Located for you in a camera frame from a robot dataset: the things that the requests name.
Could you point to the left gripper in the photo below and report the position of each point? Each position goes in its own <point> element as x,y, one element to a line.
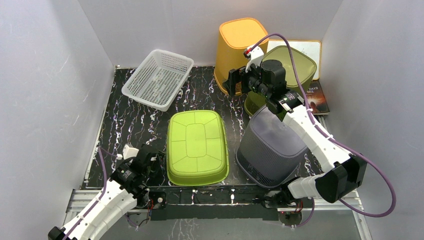
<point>157,163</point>

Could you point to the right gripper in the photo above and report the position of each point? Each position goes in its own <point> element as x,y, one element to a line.
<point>236,76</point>

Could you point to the olive green mesh basket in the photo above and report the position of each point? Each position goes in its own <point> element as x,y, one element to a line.
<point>305,68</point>

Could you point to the lime green plastic tray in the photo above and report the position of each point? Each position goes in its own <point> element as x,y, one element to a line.
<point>197,149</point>

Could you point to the orange mesh basket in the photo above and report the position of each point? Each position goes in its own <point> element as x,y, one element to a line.
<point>234,37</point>

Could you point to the white perforated plastic basket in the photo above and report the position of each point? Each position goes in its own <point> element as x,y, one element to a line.
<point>157,80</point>

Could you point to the grey mesh basket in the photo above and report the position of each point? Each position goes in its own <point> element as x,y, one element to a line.
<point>270,151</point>

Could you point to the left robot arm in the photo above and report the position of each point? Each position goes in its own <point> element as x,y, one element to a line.
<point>125,189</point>

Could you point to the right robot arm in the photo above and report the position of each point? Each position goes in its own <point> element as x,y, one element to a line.
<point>343,170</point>

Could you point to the dark paperback book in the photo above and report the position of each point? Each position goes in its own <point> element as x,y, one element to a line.
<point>316,99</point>

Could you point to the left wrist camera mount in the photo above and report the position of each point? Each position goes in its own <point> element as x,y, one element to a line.
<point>128,152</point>

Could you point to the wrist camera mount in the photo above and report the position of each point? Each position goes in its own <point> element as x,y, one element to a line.
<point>128,152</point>
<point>254,54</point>

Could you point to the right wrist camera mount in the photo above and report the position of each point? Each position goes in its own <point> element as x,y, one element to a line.
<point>254,54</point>

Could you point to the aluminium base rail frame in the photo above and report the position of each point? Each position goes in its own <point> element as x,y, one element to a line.
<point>236,197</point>

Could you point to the small whiteboard with yellow frame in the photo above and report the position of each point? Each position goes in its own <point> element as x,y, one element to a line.
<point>312,49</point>

